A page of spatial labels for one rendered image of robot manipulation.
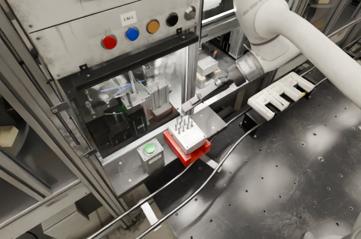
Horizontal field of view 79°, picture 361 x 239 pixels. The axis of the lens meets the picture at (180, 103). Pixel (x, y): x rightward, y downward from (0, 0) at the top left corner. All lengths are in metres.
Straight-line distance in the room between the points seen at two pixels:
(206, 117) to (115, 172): 0.45
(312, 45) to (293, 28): 0.06
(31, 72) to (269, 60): 0.64
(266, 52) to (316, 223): 0.79
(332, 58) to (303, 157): 0.83
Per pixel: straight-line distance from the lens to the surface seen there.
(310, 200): 1.24
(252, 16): 0.65
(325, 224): 1.23
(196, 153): 0.91
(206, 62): 1.11
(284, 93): 1.32
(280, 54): 0.75
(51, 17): 0.51
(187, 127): 0.84
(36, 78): 0.58
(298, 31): 0.58
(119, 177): 0.90
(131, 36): 0.57
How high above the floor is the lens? 1.72
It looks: 50 degrees down
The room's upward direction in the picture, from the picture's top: straight up
